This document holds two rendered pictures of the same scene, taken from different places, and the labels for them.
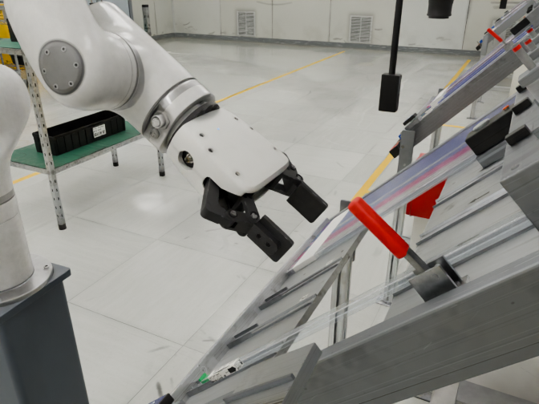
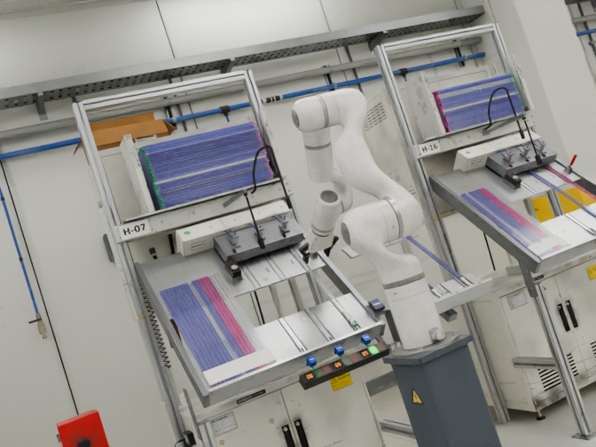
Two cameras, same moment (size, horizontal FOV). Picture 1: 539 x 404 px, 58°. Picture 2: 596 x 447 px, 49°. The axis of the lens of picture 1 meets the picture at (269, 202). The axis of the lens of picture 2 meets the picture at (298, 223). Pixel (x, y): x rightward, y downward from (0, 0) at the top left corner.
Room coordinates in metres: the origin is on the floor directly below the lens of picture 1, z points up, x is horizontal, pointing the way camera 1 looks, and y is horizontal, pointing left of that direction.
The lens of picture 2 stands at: (2.38, 1.52, 1.04)
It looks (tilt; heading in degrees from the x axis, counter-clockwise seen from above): 3 degrees up; 219
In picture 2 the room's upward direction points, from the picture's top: 18 degrees counter-clockwise
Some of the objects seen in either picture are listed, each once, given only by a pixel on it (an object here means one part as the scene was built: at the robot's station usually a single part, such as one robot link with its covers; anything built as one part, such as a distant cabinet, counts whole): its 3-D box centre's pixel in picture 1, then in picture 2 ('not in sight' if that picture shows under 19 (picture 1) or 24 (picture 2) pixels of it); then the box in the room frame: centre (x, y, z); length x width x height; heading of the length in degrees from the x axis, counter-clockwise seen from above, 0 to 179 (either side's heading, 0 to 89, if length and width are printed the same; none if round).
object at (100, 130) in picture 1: (83, 131); not in sight; (2.83, 1.13, 0.41); 0.57 x 0.17 x 0.11; 153
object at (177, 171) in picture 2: not in sight; (207, 166); (0.46, -0.43, 1.52); 0.51 x 0.13 x 0.27; 153
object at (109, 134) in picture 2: not in sight; (149, 127); (0.43, -0.74, 1.82); 0.68 x 0.30 x 0.20; 153
